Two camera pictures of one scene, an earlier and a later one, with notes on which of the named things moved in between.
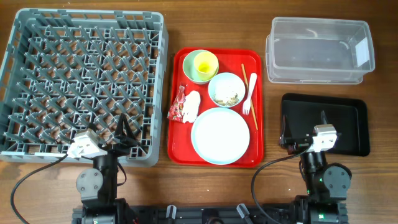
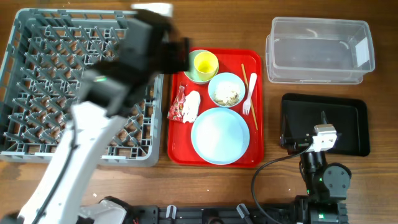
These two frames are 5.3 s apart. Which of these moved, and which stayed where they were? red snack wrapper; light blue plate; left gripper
Moved: left gripper
Stayed: red snack wrapper; light blue plate
